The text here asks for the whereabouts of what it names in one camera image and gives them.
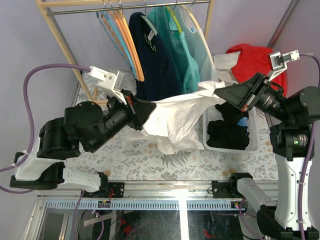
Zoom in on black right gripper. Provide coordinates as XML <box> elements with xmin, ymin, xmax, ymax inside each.
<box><xmin>215</xmin><ymin>70</ymin><xmax>293</xmax><ymax>121</ymax></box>

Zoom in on white t shirt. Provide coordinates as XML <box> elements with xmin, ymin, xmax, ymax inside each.
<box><xmin>141</xmin><ymin>80</ymin><xmax>226</xmax><ymax>155</ymax></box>

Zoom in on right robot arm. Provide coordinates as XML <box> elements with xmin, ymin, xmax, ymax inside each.
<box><xmin>214</xmin><ymin>73</ymin><xmax>320</xmax><ymax>240</ymax></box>

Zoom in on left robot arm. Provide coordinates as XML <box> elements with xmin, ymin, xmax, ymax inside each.
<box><xmin>9</xmin><ymin>90</ymin><xmax>156</xmax><ymax>198</ymax></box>

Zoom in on navy blue hanging shirt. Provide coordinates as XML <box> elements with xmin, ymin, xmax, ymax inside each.
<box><xmin>128</xmin><ymin>12</ymin><xmax>181</xmax><ymax>101</ymax></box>

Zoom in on light blue hanging shirt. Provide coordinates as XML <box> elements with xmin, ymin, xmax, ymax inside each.
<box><xmin>174</xmin><ymin>5</ymin><xmax>218</xmax><ymax>83</ymax></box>

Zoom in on teal hanging shirt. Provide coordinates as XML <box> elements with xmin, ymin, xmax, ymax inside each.
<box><xmin>147</xmin><ymin>6</ymin><xmax>200</xmax><ymax>94</ymax></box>

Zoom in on mint green hanger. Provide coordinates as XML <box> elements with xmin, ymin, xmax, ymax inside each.
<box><xmin>140</xmin><ymin>14</ymin><xmax>158</xmax><ymax>36</ymax></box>

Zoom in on cream white hanger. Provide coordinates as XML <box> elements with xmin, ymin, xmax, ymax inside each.
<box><xmin>179</xmin><ymin>4</ymin><xmax>217</xmax><ymax>76</ymax></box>

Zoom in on orange plastic hanger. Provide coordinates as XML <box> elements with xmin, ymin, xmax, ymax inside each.
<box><xmin>107</xmin><ymin>11</ymin><xmax>142</xmax><ymax>81</ymax></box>
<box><xmin>115</xmin><ymin>11</ymin><xmax>146</xmax><ymax>82</ymax></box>

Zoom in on blue plastic hanger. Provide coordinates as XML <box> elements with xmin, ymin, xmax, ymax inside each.
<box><xmin>96</xmin><ymin>11</ymin><xmax>138</xmax><ymax>78</ymax></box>

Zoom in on yellow green hanger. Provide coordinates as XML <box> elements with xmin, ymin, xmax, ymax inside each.
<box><xmin>165</xmin><ymin>6</ymin><xmax>183</xmax><ymax>34</ymax></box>

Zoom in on red cloth pile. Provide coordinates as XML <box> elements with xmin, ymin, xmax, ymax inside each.
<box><xmin>226</xmin><ymin>43</ymin><xmax>273</xmax><ymax>83</ymax></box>

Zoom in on white laundry basket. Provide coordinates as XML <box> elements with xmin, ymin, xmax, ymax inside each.
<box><xmin>202</xmin><ymin>106</ymin><xmax>261</xmax><ymax>154</ymax></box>

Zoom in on white crumpled cloth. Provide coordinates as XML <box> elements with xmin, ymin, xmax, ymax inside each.
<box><xmin>212</xmin><ymin>51</ymin><xmax>241</xmax><ymax>86</ymax></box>

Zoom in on black clothes in basket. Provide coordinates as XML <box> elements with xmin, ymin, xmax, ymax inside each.
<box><xmin>206</xmin><ymin>102</ymin><xmax>250</xmax><ymax>151</ymax></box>

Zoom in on floral table cloth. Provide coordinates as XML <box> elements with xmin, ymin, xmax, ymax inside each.
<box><xmin>63</xmin><ymin>71</ymin><xmax>279</xmax><ymax>181</ymax></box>

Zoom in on wooden clothes rack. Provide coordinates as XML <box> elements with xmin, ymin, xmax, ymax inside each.
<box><xmin>35</xmin><ymin>0</ymin><xmax>216</xmax><ymax>105</ymax></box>

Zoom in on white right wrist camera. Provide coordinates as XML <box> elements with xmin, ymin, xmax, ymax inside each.
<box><xmin>267</xmin><ymin>50</ymin><xmax>300</xmax><ymax>81</ymax></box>

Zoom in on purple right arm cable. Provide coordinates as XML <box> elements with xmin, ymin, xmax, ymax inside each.
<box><xmin>297</xmin><ymin>52</ymin><xmax>320</xmax><ymax>240</ymax></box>

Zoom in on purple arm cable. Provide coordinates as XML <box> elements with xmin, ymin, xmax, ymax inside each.
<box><xmin>0</xmin><ymin>63</ymin><xmax>91</xmax><ymax>195</ymax></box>
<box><xmin>297</xmin><ymin>52</ymin><xmax>320</xmax><ymax>240</ymax></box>

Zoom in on aluminium mounting rail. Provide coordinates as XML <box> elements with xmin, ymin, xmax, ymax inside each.
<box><xmin>37</xmin><ymin>180</ymin><xmax>283</xmax><ymax>200</ymax></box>

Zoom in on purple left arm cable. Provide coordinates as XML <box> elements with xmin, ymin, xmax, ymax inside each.
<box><xmin>0</xmin><ymin>63</ymin><xmax>91</xmax><ymax>195</ymax></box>

